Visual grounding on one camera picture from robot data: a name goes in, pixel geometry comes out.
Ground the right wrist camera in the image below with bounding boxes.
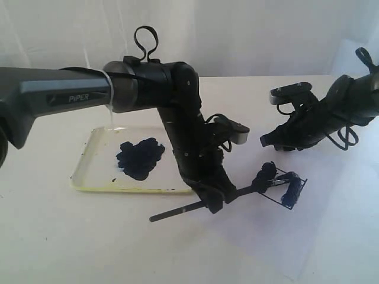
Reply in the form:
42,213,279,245
269,82,314,105

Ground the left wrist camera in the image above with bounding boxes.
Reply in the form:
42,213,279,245
214,117,250,145

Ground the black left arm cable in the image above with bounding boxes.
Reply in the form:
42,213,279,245
134,25,160,64

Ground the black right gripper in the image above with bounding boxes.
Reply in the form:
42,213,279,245
260,109,329,152

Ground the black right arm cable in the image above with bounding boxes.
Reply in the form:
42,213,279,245
327,124,359,151

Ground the white paper with square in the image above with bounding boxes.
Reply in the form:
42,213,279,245
187,123,378,283

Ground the white paint tray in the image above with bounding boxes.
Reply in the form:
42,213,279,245
71,127,192,194

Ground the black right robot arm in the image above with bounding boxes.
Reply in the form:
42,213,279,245
260,47,378,151

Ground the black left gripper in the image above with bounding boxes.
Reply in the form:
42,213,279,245
174,150,237,214

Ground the black paintbrush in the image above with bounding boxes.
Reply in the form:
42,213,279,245
149,177,294,222

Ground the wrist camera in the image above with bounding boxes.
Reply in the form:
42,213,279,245
214,117,250,145
269,82,314,105

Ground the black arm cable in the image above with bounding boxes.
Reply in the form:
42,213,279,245
134,25,160,64
327,124,359,151

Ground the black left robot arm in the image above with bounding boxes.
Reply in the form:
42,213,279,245
1,56,237,213

